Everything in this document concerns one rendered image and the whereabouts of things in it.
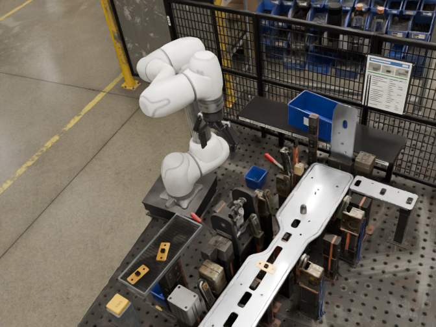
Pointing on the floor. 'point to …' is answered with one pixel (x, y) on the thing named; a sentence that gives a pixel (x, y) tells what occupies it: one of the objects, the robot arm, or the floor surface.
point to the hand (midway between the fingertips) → (218, 150)
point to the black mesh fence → (307, 70)
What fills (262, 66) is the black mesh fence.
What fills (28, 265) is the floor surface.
